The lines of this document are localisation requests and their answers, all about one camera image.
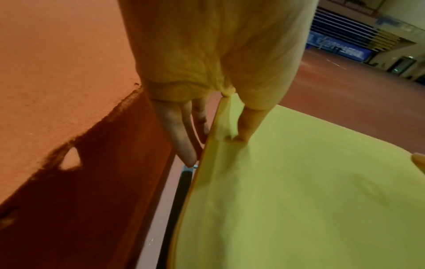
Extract yellow bin lid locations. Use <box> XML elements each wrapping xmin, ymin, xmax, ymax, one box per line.
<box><xmin>167</xmin><ymin>94</ymin><xmax>425</xmax><ymax>269</ymax></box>

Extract blue banner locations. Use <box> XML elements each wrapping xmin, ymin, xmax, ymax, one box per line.
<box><xmin>305</xmin><ymin>31</ymin><xmax>375</xmax><ymax>62</ymax></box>

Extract tiered bleacher seats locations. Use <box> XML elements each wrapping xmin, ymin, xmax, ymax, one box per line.
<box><xmin>309</xmin><ymin>6</ymin><xmax>403</xmax><ymax>54</ymax></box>

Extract person's right hand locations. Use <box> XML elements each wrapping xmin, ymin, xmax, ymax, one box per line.
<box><xmin>410</xmin><ymin>152</ymin><xmax>425</xmax><ymax>174</ymax></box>

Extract person's left hand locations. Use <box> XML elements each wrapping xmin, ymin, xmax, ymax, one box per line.
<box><xmin>118</xmin><ymin>0</ymin><xmax>320</xmax><ymax>168</ymax></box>

